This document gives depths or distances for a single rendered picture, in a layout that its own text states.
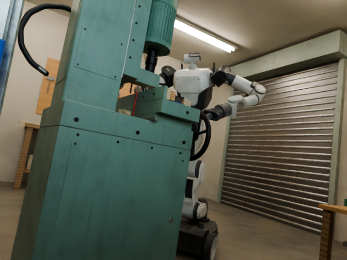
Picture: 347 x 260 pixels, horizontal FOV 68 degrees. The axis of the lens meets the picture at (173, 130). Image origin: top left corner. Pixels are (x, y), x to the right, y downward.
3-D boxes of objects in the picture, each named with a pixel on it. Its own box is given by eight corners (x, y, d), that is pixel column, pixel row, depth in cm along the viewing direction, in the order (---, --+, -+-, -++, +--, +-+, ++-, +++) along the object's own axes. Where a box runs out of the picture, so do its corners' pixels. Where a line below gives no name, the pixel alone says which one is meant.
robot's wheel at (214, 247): (201, 248, 166) (203, 269, 174) (208, 250, 164) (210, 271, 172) (210, 225, 182) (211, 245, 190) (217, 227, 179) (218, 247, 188)
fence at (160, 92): (166, 98, 107) (168, 86, 107) (162, 97, 106) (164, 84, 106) (111, 109, 155) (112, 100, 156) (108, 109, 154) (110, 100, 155)
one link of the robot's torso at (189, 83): (183, 104, 223) (182, 62, 213) (221, 106, 209) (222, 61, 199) (168, 112, 198) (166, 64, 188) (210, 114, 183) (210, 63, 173)
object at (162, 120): (191, 131, 120) (192, 123, 121) (153, 122, 108) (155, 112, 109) (148, 131, 153) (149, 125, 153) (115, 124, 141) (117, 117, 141)
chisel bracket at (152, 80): (158, 91, 129) (160, 75, 130) (133, 83, 121) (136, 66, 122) (151, 93, 135) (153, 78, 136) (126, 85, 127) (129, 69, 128)
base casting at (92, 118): (191, 150, 117) (194, 131, 118) (59, 125, 85) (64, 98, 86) (144, 146, 154) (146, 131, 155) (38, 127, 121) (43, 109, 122)
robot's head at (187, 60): (185, 66, 192) (184, 54, 190) (198, 65, 191) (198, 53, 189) (184, 66, 186) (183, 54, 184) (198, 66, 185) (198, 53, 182)
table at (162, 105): (214, 127, 122) (216, 114, 123) (161, 112, 105) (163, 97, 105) (150, 128, 171) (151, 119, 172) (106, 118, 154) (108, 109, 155)
